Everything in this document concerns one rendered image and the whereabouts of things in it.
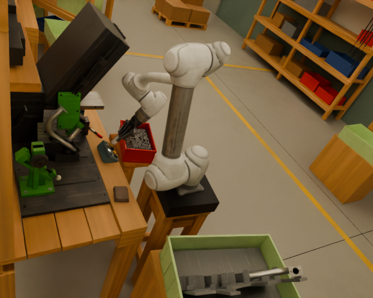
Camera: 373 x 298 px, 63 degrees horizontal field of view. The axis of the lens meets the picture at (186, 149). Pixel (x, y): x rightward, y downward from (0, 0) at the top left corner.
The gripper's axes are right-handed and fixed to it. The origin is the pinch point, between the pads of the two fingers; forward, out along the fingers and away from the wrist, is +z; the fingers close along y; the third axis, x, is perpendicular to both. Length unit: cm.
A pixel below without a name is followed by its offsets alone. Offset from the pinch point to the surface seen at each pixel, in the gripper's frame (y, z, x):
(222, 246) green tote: -81, -13, -36
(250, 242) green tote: -85, -25, -48
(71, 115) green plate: 2.0, 1.3, 33.5
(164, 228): -54, 10, -29
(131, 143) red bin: 6.0, -0.5, -17.4
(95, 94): 26.6, -8.2, 16.3
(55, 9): 288, 14, -28
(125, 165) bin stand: -6.9, 9.7, -15.5
